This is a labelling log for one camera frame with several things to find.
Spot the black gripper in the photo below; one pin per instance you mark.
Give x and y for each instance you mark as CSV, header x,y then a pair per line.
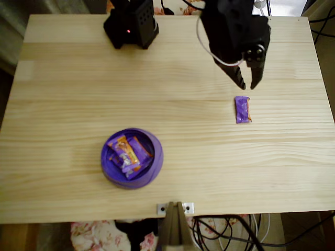
x,y
242,50

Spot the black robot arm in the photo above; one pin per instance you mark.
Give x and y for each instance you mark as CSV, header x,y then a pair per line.
x,y
131,23

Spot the purple bowl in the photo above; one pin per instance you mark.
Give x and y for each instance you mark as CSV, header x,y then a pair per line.
x,y
157,162

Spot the purple orange wrapped candy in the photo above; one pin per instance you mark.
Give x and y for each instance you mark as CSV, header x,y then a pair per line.
x,y
125,149

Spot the black pole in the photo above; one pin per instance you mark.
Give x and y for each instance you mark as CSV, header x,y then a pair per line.
x,y
268,6

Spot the white star base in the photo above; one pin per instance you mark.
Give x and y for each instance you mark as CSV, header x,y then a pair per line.
x,y
257,3

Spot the floral cushion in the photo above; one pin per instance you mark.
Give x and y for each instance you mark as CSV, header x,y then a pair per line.
x,y
91,235
187,12

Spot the metal table clamp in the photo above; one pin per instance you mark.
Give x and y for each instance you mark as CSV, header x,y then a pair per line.
x,y
174,230

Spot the black fabric object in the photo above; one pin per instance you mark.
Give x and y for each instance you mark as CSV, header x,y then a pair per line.
x,y
136,232

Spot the silver metal bracket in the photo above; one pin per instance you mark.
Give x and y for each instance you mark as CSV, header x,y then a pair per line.
x,y
161,208

